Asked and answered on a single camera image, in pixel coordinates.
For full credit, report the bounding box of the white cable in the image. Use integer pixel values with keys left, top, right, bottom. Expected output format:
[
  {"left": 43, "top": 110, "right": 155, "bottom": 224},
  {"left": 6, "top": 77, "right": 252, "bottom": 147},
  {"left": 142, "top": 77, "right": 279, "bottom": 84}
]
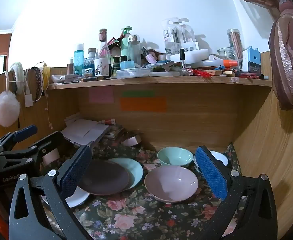
[{"left": 44, "top": 90, "right": 54, "bottom": 130}]

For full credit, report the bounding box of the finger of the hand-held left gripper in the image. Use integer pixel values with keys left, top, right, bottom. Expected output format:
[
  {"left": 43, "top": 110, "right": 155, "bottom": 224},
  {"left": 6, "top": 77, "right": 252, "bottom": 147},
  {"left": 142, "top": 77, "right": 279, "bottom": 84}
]
[
  {"left": 0, "top": 124, "right": 38, "bottom": 156},
  {"left": 1, "top": 131, "right": 64, "bottom": 171}
]

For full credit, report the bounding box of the white plate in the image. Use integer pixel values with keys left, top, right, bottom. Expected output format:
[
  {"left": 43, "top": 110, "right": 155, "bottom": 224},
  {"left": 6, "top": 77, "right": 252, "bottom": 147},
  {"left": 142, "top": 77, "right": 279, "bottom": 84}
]
[{"left": 41, "top": 186, "right": 90, "bottom": 208}]

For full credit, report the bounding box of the small dark bottle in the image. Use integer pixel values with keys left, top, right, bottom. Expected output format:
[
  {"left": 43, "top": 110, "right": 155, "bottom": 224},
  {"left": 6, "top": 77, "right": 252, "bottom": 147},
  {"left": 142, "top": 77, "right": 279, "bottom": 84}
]
[{"left": 112, "top": 56, "right": 121, "bottom": 77}]

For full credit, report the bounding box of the clear toothbrush package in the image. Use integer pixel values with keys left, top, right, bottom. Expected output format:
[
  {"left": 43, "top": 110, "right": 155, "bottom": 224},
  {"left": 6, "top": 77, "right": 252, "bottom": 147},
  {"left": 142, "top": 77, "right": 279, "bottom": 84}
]
[
  {"left": 180, "top": 19, "right": 199, "bottom": 52},
  {"left": 162, "top": 18, "right": 182, "bottom": 55}
]

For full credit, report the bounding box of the white fluffy puff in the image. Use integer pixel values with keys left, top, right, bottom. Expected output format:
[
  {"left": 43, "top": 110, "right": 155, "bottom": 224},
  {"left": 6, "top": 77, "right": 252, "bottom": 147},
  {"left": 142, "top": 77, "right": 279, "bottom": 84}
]
[{"left": 0, "top": 91, "right": 20, "bottom": 127}]

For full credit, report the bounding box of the frosted bottle with silver cap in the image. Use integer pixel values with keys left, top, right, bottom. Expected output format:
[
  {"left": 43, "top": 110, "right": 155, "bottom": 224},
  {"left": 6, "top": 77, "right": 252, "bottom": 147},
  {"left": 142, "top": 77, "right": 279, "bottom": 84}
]
[{"left": 128, "top": 34, "right": 141, "bottom": 65}]

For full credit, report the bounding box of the light green bowl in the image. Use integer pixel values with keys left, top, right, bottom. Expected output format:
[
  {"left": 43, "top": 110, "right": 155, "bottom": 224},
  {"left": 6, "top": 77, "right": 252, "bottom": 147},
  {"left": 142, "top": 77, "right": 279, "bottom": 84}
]
[{"left": 157, "top": 147, "right": 194, "bottom": 167}]

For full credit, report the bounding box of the blue liquid bottle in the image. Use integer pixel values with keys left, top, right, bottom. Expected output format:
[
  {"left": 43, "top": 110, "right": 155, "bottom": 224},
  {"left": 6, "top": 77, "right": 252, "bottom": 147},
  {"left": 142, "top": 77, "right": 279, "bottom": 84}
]
[{"left": 74, "top": 44, "right": 84, "bottom": 75}]

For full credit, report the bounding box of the white fluffy headband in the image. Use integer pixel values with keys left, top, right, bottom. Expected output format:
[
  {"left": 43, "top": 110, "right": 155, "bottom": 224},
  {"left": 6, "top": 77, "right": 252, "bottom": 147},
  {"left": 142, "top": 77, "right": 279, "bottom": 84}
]
[{"left": 10, "top": 62, "right": 24, "bottom": 83}]

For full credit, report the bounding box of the dark patterned headband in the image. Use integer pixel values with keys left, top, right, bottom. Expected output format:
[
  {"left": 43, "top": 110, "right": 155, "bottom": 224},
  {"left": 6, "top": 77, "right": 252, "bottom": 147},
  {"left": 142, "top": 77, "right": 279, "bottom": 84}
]
[{"left": 24, "top": 67, "right": 45, "bottom": 102}]

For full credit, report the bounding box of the white plastic jug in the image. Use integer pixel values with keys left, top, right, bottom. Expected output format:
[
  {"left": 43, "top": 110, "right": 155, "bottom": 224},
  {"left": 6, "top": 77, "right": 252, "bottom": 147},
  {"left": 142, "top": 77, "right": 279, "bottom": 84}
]
[{"left": 194, "top": 54, "right": 224, "bottom": 68}]

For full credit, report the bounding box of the pink sticky note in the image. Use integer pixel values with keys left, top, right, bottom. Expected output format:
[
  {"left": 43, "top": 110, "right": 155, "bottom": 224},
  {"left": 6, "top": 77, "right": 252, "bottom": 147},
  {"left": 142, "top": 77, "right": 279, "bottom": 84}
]
[{"left": 89, "top": 88, "right": 114, "bottom": 103}]

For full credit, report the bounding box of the dark floral tablecloth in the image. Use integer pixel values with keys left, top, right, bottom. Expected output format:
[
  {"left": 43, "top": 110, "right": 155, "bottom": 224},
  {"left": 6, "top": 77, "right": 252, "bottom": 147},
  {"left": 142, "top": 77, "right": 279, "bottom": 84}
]
[{"left": 40, "top": 127, "right": 244, "bottom": 240}]

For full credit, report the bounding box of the light green plate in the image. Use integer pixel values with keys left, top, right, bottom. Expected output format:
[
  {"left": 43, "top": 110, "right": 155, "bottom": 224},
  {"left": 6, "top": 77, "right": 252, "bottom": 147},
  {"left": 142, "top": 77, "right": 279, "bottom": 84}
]
[{"left": 107, "top": 157, "right": 144, "bottom": 190}]

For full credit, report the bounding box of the orange sticky note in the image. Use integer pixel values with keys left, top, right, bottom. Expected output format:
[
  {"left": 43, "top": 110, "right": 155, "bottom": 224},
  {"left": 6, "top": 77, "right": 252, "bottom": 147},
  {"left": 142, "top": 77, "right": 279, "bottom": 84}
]
[{"left": 120, "top": 97, "right": 167, "bottom": 112}]

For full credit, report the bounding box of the green sticky note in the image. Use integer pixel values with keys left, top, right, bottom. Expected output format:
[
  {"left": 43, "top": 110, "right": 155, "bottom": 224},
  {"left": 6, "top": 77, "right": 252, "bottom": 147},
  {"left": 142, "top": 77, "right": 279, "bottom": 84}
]
[{"left": 121, "top": 90, "right": 155, "bottom": 98}]

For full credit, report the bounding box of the stack of white papers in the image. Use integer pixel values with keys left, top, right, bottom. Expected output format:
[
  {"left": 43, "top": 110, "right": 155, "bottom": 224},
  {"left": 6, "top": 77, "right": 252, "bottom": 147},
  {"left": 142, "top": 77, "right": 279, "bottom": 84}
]
[{"left": 60, "top": 114, "right": 111, "bottom": 147}]

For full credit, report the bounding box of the pale pink folded card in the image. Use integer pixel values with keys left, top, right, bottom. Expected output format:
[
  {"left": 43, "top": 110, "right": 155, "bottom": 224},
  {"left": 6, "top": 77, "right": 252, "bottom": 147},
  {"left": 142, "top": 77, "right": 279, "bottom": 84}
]
[{"left": 121, "top": 135, "right": 141, "bottom": 147}]

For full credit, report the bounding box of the brown striped curtain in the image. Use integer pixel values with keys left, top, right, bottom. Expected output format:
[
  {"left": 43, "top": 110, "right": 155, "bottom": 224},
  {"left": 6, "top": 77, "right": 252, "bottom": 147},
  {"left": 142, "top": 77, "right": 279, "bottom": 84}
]
[{"left": 217, "top": 0, "right": 293, "bottom": 111}]

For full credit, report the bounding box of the clear bottle with illustrated label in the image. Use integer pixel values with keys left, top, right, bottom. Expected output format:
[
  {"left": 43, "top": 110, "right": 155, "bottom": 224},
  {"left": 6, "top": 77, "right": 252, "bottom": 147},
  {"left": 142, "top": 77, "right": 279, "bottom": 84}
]
[{"left": 94, "top": 29, "right": 111, "bottom": 77}]

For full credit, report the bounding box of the blue glass jar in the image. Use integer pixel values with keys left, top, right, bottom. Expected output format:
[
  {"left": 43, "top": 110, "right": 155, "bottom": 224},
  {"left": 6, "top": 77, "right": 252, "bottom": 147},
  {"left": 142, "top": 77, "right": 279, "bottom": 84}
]
[{"left": 83, "top": 57, "right": 95, "bottom": 75}]

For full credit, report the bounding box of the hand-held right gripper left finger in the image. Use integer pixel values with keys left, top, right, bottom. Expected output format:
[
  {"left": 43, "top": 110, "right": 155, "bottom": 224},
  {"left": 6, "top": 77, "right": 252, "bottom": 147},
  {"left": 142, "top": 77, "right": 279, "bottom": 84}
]
[{"left": 8, "top": 145, "right": 93, "bottom": 240}]

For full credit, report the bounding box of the clear plastic container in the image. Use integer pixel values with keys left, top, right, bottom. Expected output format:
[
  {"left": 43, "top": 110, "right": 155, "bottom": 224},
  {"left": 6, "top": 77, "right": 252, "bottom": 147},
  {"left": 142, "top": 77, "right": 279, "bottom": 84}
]
[{"left": 116, "top": 67, "right": 151, "bottom": 78}]

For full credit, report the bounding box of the white bowl with dark dots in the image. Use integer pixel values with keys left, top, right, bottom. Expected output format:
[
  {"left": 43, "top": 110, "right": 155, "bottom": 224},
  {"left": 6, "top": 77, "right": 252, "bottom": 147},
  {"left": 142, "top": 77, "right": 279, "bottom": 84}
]
[{"left": 193, "top": 151, "right": 229, "bottom": 173}]

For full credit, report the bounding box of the tall clear pencil jar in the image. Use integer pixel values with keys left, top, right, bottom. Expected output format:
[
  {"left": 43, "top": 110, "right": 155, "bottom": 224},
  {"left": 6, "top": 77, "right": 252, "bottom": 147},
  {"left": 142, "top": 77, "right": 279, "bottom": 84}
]
[{"left": 227, "top": 29, "right": 243, "bottom": 59}]

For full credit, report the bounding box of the pink bowl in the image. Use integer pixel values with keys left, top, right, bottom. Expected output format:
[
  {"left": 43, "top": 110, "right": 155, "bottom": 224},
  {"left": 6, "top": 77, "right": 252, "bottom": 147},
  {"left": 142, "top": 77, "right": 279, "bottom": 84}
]
[{"left": 144, "top": 166, "right": 199, "bottom": 203}]

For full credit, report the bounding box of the blue and white pencil sharpener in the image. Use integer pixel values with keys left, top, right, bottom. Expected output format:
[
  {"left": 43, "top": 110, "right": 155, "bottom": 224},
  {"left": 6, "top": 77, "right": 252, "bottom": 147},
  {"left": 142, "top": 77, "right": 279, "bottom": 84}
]
[{"left": 242, "top": 46, "right": 261, "bottom": 73}]

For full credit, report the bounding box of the wooden shelf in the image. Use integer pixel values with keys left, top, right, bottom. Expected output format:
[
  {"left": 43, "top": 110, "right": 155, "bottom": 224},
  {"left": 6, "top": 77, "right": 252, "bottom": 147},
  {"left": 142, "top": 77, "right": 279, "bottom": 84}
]
[{"left": 48, "top": 76, "right": 273, "bottom": 90}]

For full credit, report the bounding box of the light blue box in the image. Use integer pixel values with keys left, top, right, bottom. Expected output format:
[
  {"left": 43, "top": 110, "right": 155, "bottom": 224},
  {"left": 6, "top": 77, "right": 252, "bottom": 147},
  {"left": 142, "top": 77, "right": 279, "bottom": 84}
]
[{"left": 120, "top": 60, "right": 136, "bottom": 70}]

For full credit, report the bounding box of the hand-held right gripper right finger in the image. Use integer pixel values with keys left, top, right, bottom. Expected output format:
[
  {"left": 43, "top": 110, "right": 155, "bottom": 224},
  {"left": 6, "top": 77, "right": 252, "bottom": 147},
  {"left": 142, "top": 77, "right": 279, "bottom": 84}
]
[{"left": 195, "top": 145, "right": 285, "bottom": 240}]

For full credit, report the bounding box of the dark brown plate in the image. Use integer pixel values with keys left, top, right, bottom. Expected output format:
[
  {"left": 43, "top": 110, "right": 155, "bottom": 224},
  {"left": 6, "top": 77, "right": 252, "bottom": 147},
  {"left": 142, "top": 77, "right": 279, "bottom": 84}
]
[{"left": 78, "top": 159, "right": 130, "bottom": 196}]

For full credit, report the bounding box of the white plastic tray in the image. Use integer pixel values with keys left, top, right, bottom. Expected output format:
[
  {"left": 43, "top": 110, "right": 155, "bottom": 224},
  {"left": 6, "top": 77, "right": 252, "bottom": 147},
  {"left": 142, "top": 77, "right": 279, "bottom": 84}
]
[{"left": 170, "top": 49, "right": 209, "bottom": 63}]

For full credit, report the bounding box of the round glass jar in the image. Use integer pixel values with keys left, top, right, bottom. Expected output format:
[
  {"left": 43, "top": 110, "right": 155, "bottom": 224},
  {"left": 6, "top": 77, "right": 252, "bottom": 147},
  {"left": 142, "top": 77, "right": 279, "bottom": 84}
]
[{"left": 217, "top": 47, "right": 239, "bottom": 67}]

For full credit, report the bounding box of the green pump bottle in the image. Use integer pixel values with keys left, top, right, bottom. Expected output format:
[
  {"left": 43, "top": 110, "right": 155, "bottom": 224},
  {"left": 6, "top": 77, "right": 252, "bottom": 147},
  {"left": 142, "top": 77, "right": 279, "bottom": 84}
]
[{"left": 121, "top": 26, "right": 133, "bottom": 57}]

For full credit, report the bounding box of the pink perfume bottle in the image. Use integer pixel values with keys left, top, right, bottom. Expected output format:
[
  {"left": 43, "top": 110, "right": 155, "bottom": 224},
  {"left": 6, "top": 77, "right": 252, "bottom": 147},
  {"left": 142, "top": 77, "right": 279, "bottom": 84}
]
[{"left": 141, "top": 47, "right": 158, "bottom": 64}]

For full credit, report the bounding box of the stack of booklets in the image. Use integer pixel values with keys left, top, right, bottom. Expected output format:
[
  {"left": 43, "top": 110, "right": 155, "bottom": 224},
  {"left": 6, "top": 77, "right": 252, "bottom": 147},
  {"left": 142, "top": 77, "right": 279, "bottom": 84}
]
[{"left": 100, "top": 126, "right": 125, "bottom": 140}]

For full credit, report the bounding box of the white stapler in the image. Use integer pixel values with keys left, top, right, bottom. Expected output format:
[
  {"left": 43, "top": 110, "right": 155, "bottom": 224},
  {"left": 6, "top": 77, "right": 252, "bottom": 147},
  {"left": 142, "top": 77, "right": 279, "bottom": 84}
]
[{"left": 52, "top": 74, "right": 82, "bottom": 83}]

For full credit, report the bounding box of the yellow hanging ornament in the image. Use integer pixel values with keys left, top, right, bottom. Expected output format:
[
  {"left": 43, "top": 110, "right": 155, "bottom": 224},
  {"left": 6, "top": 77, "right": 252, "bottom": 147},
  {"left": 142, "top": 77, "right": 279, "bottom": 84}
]
[{"left": 43, "top": 64, "right": 51, "bottom": 90}]

